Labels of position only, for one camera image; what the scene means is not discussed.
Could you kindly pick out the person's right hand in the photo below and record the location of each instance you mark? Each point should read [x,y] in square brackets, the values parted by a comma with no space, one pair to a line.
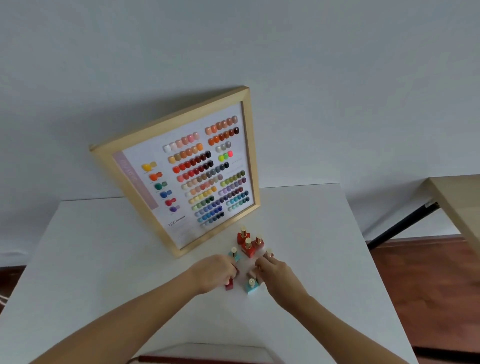
[281,281]

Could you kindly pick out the teal nail polish bottle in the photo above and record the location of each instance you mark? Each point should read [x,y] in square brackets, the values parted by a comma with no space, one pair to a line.
[234,255]

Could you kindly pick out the light wooden table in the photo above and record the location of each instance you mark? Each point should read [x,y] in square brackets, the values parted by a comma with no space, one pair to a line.
[459,204]

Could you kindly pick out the person's left fingers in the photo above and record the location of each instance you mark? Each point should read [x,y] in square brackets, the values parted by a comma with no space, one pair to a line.
[231,272]

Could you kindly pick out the person's right forearm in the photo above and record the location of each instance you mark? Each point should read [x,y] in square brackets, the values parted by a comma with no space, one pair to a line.
[337,333]

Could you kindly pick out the black table leg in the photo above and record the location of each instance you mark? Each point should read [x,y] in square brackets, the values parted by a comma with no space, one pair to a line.
[403,225]

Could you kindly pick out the person's left forearm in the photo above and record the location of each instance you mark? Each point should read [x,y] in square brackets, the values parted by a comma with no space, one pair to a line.
[123,322]

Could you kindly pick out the brown nail polish bottle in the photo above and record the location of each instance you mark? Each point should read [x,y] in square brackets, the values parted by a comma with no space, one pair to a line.
[269,254]

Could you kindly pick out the dark red nail polish bottle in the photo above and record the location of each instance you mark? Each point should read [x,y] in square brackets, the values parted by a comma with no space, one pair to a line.
[229,284]

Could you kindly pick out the light blue nail polish bottle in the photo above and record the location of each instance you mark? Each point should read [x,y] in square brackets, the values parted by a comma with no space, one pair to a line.
[252,287]

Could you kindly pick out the person's right fingers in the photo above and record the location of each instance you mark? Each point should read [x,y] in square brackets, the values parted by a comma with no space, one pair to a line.
[262,269]

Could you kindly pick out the person's left hand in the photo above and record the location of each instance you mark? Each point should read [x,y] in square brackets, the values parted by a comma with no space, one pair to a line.
[212,273]

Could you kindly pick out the wooden framed nail colour chart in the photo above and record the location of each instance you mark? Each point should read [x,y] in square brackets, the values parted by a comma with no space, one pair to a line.
[157,176]

